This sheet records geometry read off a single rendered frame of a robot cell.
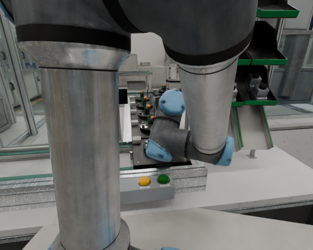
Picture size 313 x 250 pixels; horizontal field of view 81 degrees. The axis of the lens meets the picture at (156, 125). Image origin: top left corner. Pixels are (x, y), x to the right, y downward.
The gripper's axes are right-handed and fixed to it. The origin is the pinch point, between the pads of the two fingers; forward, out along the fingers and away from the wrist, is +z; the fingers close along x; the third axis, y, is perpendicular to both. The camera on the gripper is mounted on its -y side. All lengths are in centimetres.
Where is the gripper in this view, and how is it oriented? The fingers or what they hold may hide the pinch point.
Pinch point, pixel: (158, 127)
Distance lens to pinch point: 83.4
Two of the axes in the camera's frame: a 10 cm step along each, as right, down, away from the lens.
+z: -1.1, 2.8, 9.5
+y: 0.9, 9.6, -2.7
